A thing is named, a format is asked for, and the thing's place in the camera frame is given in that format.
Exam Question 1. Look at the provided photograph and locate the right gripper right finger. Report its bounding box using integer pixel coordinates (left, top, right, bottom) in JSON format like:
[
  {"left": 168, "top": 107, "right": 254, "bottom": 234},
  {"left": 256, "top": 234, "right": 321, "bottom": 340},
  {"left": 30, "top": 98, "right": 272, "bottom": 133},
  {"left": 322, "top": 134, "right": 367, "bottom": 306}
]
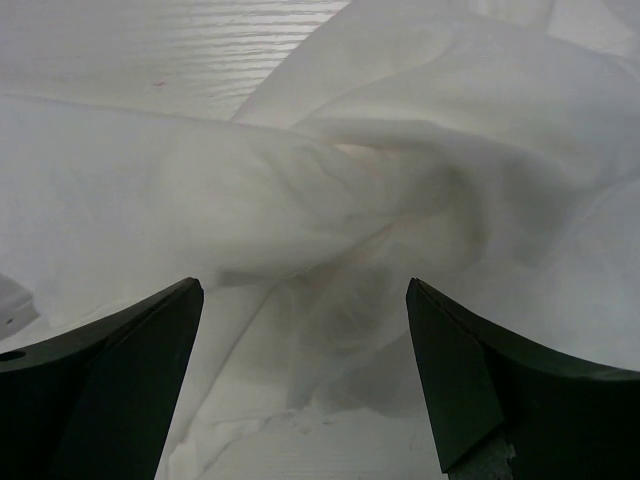
[{"left": 406, "top": 279, "right": 639, "bottom": 479}]

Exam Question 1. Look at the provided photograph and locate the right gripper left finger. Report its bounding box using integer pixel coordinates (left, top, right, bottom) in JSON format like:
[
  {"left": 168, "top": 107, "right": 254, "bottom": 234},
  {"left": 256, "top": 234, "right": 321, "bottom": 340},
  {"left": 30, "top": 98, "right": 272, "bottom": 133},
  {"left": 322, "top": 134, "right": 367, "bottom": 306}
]
[{"left": 1, "top": 278, "right": 204, "bottom": 480}]

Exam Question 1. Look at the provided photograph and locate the white t shirt robot print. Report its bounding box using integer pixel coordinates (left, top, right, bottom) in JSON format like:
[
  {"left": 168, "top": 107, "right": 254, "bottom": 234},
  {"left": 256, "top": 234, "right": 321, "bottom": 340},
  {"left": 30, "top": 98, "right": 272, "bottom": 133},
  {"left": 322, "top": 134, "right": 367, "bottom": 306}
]
[{"left": 0, "top": 0, "right": 640, "bottom": 451}]

